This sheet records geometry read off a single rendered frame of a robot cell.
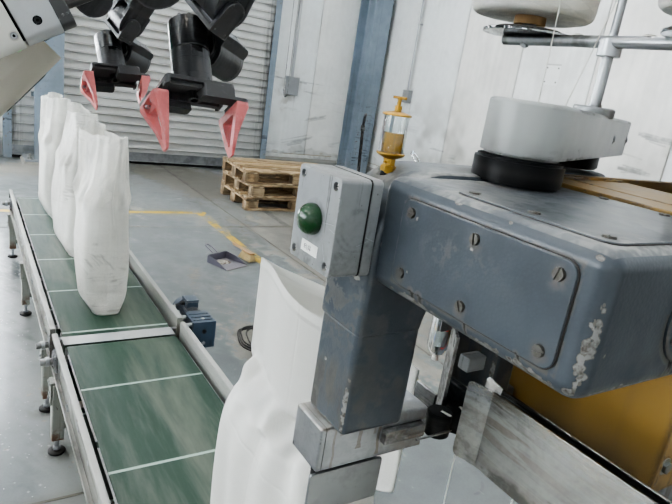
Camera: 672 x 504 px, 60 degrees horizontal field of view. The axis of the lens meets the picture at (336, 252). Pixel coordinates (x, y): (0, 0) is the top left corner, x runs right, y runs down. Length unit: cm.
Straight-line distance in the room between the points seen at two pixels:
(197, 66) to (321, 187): 41
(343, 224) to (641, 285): 24
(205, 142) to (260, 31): 172
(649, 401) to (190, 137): 792
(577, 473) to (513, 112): 34
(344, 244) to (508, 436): 28
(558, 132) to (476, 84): 724
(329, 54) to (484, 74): 261
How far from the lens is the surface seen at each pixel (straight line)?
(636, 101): 646
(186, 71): 88
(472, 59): 796
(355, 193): 50
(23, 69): 93
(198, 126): 841
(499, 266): 43
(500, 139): 58
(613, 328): 40
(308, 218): 51
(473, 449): 70
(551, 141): 59
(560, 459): 63
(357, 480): 70
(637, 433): 73
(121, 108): 812
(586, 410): 76
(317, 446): 64
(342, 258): 51
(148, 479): 165
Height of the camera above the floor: 141
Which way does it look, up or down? 16 degrees down
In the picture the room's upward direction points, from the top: 9 degrees clockwise
